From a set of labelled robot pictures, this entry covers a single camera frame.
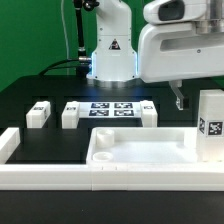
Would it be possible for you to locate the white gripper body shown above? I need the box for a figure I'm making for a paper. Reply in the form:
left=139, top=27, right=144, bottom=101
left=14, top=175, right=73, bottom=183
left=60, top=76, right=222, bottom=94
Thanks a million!
left=138, top=22, right=224, bottom=83

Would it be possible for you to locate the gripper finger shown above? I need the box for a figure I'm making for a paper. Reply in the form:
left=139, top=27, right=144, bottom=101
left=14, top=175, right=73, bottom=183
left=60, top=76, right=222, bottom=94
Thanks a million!
left=169, top=80, right=189, bottom=110

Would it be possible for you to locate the white desk top tray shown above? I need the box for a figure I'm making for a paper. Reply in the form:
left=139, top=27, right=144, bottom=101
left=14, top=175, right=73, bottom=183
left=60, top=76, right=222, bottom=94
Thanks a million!
left=85, top=126, right=224, bottom=166

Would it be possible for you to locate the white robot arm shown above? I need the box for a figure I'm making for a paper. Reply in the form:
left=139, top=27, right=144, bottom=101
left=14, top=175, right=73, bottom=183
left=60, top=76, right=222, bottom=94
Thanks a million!
left=87, top=0, right=224, bottom=110

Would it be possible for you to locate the marker tag plate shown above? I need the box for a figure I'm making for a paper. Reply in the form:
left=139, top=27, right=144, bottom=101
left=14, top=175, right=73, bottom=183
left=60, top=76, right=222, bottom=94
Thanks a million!
left=80, top=102, right=141, bottom=119

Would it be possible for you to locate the white U-shaped fence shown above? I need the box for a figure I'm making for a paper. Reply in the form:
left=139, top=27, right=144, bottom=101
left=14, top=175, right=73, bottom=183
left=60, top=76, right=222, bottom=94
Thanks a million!
left=0, top=128, right=224, bottom=191

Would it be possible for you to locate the black cable bundle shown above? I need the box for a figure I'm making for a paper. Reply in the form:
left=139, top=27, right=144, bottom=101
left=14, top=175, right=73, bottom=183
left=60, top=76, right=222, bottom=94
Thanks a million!
left=39, top=56, right=92, bottom=77

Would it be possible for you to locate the black camera pole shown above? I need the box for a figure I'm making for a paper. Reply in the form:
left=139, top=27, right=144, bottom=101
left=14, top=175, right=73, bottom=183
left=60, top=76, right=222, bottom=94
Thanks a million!
left=72, top=0, right=99, bottom=63

